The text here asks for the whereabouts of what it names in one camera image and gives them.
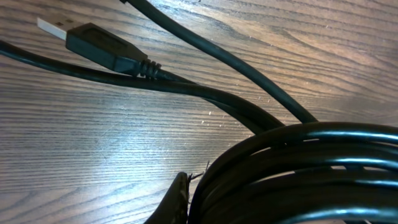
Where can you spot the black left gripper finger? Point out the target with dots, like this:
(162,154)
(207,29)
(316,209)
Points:
(173,208)

